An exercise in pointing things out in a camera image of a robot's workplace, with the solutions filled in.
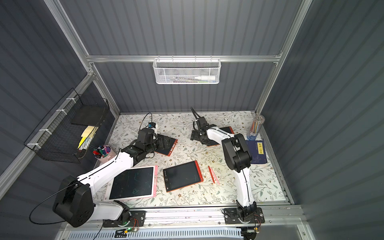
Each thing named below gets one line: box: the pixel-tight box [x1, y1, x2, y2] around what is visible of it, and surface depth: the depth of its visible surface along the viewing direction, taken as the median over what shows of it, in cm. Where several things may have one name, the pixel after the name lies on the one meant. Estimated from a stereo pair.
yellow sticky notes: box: [77, 125, 96, 149], surface depth 75 cm
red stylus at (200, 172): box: [194, 160, 204, 182], surface depth 91 cm
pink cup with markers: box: [92, 145, 117, 164], surface depth 86 cm
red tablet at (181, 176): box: [162, 160, 204, 193], surface depth 89 cm
